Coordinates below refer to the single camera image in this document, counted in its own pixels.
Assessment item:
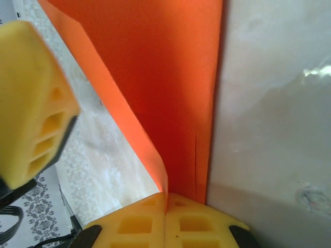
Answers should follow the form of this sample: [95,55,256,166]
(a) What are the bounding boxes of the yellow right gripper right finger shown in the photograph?
[165,192,255,248]

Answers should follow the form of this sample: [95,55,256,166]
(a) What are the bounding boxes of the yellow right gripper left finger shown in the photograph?
[74,192,166,248]

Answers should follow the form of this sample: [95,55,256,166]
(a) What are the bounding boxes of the thin black left gripper cable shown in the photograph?
[0,204,24,242]

